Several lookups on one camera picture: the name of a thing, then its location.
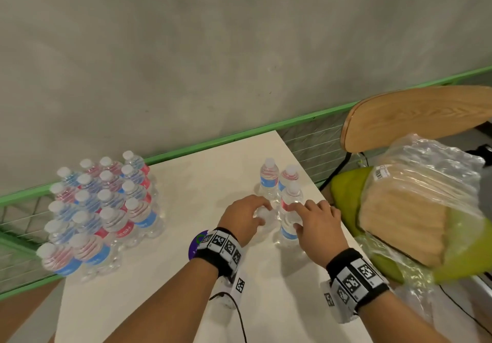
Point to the person's right hand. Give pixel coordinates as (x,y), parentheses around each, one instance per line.
(323,231)

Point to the person's left hand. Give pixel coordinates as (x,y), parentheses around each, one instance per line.
(240,219)

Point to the shrink-wrapped pack of water bottles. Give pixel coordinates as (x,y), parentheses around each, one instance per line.
(423,154)

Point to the neat rows of water bottles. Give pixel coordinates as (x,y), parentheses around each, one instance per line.
(111,219)

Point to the person's left forearm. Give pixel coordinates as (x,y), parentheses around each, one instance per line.
(165,308)

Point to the person's right forearm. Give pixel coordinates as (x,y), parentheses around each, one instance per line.
(396,323)

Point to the white table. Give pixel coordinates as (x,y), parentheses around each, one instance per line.
(200,185)

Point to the purple round sticker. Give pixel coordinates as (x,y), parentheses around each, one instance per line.
(194,248)

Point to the brown cardboard sheet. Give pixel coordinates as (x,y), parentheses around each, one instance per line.
(403,219)

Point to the green metal mesh fence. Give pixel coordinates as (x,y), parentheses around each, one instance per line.
(315,146)

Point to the wooden-backed green seat chair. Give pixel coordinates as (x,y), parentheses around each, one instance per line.
(403,116)

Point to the black floor object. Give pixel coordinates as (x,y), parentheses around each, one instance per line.
(478,150)

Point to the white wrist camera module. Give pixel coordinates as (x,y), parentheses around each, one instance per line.
(334,304)
(234,289)

